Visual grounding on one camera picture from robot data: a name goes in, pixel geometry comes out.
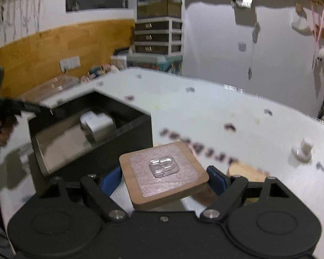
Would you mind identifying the pile of plush toys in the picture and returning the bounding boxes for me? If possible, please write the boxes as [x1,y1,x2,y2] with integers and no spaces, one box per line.
[81,64,119,83]

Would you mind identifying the white knob suction hook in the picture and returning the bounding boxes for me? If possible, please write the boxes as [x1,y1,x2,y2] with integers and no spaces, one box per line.
[291,138,314,163]

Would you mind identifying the white three-drawer cabinet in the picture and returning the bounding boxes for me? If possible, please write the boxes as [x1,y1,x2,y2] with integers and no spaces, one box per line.
[133,17,183,57]

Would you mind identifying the white round tape measure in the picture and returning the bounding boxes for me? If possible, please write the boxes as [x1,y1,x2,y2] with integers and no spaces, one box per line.
[80,111,102,129]

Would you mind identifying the white wall power sockets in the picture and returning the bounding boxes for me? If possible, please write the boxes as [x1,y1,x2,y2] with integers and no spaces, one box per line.
[59,56,81,73]

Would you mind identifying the glass fish tank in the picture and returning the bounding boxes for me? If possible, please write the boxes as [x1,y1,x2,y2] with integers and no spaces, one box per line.
[137,0,182,19]

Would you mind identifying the clear plastic storage bin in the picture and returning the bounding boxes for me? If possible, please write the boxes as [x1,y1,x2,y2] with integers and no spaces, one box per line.
[18,75,80,102]

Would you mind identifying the white usb wall charger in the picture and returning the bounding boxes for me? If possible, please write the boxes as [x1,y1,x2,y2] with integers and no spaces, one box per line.
[84,113,116,142]

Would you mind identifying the white hanging bag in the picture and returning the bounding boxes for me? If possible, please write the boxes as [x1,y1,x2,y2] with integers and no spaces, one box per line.
[291,13,312,36]

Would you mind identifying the patterned teal storage chest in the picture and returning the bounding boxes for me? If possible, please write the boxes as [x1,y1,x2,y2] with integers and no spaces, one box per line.
[126,54,183,75]

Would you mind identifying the black storage box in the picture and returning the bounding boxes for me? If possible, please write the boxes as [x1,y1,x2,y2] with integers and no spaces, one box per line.
[29,91,153,181]

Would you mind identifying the square wooden coaster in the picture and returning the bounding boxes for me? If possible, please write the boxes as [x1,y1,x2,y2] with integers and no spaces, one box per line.
[119,141,209,210]

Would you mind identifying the oval wooden block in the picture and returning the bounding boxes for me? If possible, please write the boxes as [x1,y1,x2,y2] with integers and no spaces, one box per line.
[202,163,272,204]

